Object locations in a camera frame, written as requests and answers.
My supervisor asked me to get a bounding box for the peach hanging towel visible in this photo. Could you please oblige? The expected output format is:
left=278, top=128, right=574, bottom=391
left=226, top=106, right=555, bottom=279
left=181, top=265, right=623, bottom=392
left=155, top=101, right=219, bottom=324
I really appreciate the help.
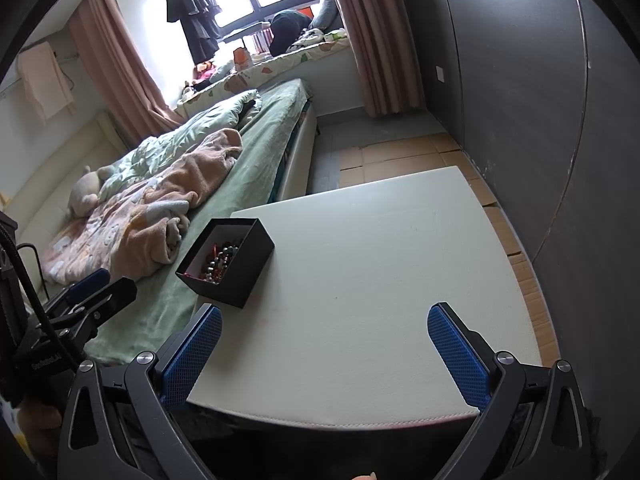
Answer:
left=17, top=41, right=77, bottom=126

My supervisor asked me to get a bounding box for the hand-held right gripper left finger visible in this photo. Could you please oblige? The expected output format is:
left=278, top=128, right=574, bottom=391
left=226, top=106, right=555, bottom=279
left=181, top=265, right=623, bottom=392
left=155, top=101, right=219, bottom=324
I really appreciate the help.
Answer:
left=56, top=303, right=224, bottom=480

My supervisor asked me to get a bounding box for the white leather bed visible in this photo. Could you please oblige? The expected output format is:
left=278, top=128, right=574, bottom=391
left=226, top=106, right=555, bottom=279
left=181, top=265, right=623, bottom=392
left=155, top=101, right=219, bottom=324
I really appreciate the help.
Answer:
left=0, top=77, right=321, bottom=361

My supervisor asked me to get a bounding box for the grey pillow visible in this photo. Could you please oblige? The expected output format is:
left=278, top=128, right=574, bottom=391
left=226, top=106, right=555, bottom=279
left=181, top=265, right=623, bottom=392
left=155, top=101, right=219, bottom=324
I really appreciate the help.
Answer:
left=307, top=0, right=346, bottom=31

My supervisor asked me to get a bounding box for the black bag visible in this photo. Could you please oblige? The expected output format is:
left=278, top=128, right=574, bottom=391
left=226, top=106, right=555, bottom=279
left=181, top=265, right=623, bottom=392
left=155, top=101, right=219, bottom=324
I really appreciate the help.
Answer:
left=268, top=9, right=316, bottom=56

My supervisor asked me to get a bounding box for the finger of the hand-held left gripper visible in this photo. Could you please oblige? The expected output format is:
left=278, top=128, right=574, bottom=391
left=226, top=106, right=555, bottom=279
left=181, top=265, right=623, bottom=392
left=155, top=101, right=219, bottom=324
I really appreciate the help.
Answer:
left=44, top=268, right=111, bottom=313
left=47, top=278, right=138, bottom=346

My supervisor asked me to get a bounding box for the black hanging garment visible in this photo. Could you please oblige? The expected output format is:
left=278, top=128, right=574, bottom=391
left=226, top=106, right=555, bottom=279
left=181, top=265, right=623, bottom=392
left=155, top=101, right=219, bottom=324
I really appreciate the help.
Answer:
left=165, top=0, right=223, bottom=63

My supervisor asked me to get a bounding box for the pale green patterned quilt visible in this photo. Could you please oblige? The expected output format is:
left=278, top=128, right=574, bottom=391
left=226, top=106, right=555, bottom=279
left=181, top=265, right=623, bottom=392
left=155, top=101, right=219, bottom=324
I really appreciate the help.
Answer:
left=97, top=89, right=263, bottom=196

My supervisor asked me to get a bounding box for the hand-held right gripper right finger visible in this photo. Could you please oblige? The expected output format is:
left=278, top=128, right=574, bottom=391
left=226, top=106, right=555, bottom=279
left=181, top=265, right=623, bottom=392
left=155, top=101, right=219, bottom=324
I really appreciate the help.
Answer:
left=426, top=302, right=599, bottom=480

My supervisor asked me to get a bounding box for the beige plush toy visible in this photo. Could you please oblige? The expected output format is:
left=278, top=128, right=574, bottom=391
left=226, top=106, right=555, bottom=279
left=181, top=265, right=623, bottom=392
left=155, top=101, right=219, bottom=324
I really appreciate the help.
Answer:
left=67, top=165, right=116, bottom=218

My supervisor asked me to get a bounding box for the black cable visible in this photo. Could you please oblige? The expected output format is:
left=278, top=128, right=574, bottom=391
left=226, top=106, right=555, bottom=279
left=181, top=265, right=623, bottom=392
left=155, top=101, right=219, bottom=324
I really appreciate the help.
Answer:
left=0, top=220, right=83, bottom=373

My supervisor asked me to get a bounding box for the pink pleated curtain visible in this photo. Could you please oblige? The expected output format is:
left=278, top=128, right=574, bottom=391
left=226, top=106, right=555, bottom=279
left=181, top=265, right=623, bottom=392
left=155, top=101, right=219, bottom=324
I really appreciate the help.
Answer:
left=67, top=0, right=186, bottom=148
left=322, top=0, right=426, bottom=118

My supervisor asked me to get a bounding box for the patterned window seat cushion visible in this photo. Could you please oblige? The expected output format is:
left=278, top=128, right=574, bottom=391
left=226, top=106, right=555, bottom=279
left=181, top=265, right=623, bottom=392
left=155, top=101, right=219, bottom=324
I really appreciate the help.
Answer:
left=175, top=40, right=351, bottom=111

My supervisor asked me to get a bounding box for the pink fleece blanket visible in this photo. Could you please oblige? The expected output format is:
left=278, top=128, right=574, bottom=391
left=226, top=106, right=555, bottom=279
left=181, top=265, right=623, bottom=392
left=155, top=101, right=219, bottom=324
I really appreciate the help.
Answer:
left=42, top=128, right=244, bottom=283

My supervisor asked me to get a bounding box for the green bed sheet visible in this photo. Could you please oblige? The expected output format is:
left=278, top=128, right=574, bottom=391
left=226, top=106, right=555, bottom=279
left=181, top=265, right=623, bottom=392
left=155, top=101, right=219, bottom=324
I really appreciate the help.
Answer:
left=82, top=79, right=308, bottom=366

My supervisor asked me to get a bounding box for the black jewelry box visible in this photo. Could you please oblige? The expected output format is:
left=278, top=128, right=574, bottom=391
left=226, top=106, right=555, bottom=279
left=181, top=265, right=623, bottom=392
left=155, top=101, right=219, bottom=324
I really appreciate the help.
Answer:
left=175, top=218, right=275, bottom=309

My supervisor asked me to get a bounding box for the dark beaded bracelet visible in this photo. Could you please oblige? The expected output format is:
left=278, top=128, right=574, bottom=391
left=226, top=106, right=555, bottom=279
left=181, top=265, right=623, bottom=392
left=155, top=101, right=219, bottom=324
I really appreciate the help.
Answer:
left=202, top=241, right=241, bottom=283

